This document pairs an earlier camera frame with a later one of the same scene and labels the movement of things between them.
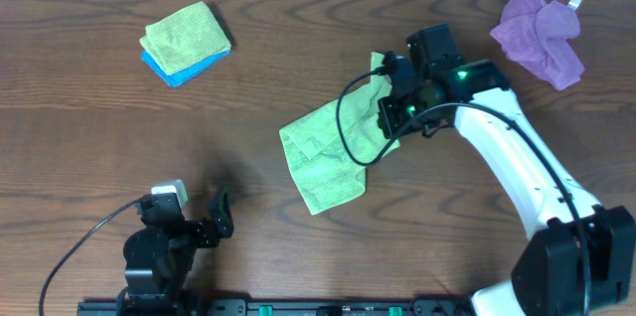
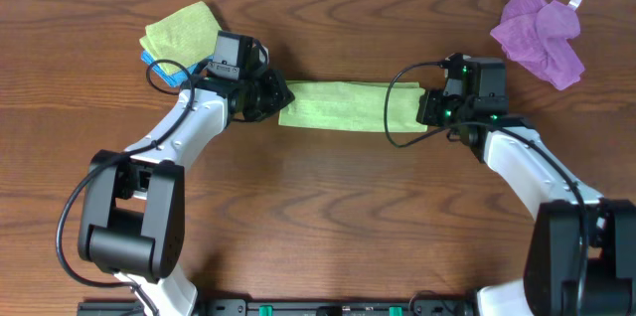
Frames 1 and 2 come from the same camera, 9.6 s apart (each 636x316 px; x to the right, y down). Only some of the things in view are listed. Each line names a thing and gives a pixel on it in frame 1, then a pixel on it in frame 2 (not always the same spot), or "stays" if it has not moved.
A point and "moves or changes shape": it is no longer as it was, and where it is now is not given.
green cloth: (332, 146) moves or changes shape
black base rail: (275, 307) stays
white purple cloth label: (574, 2) stays
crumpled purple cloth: (538, 36) stays
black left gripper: (200, 232) to (271, 95)
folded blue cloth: (175, 79) stays
